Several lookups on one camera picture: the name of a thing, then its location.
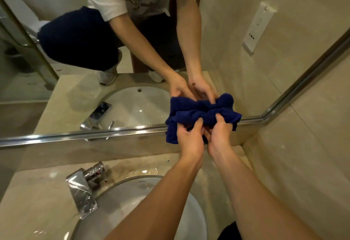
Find silver framed wall mirror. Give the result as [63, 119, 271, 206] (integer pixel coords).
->
[0, 0, 350, 148]

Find chrome sink faucet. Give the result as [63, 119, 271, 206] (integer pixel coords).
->
[65, 162, 108, 220]

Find person's left forearm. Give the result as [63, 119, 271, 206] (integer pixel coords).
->
[105, 155, 203, 240]

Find person's dark blue trousers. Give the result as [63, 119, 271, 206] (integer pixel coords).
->
[217, 221, 243, 240]

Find blue microfibre cloth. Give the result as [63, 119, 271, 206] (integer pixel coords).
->
[165, 105, 243, 144]

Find white ceramic sink basin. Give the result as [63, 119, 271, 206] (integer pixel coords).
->
[71, 175, 208, 240]

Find person's right hand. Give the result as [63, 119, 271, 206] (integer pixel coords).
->
[203, 113, 233, 158]

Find person's right forearm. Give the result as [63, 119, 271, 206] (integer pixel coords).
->
[213, 148, 322, 240]

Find person's left hand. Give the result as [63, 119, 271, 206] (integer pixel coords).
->
[176, 117, 205, 164]

